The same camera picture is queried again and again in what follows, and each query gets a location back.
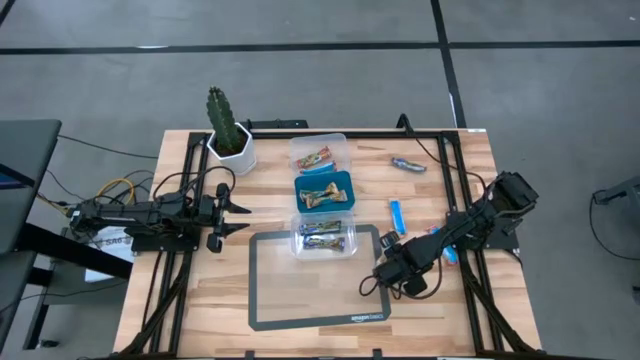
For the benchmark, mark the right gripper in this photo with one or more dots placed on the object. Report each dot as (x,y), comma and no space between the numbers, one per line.
(410,265)

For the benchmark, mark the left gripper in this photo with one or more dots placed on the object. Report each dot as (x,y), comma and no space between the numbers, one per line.
(207,209)

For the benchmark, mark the green yellow granola bar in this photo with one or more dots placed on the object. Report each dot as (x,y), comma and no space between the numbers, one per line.
(320,191)

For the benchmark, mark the green brown granola bar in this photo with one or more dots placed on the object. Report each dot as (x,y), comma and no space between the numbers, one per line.
(325,199)

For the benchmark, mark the dark blue silver granola bar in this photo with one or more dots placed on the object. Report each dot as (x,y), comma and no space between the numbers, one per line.
(408,165)

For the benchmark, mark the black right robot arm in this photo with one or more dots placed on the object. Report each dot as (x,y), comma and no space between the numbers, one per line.
(512,192)

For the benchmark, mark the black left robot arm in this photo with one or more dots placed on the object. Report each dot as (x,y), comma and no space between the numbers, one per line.
(135,212)

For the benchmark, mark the light blue red-ended granola bar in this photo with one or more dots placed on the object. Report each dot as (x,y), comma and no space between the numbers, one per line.
(451,256)

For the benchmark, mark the clear plastic container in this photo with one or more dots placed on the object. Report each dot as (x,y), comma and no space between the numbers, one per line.
(320,142)
(350,252)

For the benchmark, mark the white hexagonal plant pot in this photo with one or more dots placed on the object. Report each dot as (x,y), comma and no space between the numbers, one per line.
(240,162)

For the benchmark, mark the teal plastic container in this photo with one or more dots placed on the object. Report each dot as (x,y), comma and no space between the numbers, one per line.
(300,207)

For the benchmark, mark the translucent black-bordered baking mat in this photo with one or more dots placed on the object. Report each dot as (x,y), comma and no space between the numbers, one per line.
(320,290)

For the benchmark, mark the green cactus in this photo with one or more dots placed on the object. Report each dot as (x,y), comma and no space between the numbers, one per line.
(222,117)

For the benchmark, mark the black power box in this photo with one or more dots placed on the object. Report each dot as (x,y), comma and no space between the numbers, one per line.
(277,124)

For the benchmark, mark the white printed paper sheet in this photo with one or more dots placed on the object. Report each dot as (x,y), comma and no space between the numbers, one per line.
(107,250)

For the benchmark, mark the grey desk top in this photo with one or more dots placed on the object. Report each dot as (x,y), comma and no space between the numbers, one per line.
(30,150)
(12,290)

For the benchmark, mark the grey metal stand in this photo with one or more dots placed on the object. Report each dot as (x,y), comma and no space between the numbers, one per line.
(625,192)

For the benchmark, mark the black aluminium table frame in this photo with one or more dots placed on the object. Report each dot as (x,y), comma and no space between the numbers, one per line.
(375,134)

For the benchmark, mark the black desk leg frame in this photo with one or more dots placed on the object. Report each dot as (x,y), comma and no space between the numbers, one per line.
(75,252)

